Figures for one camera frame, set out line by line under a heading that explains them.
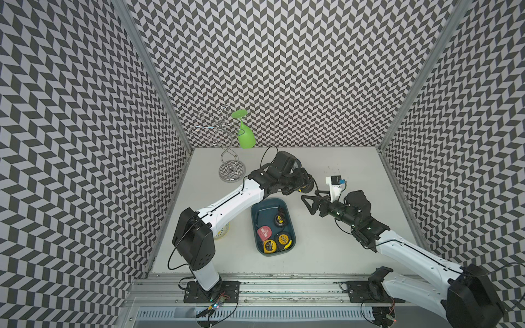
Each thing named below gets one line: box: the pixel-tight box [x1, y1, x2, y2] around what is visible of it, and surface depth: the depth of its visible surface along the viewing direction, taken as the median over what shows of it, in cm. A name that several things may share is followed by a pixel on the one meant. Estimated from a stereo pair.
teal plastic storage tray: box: [250, 198, 297, 257], surface depth 88 cm
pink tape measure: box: [257, 225, 273, 242], surface depth 86 cm
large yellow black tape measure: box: [297, 181, 315, 194], surface depth 78 cm
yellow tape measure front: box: [263, 239, 277, 254], surface depth 82 cm
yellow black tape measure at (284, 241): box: [276, 232, 292, 251], surface depth 84 cm
